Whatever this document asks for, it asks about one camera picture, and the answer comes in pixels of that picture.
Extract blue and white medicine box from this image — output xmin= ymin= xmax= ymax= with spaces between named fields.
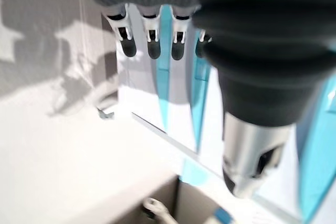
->
xmin=206 ymin=206 xmax=235 ymax=224

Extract white medicine bottle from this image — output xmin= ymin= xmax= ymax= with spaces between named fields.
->
xmin=142 ymin=197 xmax=181 ymax=224

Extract open drawer grey inside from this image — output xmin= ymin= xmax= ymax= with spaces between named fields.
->
xmin=99 ymin=173 xmax=238 ymax=224

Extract white cabinet with teal stripes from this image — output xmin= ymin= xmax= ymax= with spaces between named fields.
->
xmin=117 ymin=4 xmax=336 ymax=224

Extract small metal bracket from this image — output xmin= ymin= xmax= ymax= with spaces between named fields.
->
xmin=96 ymin=106 xmax=116 ymax=120

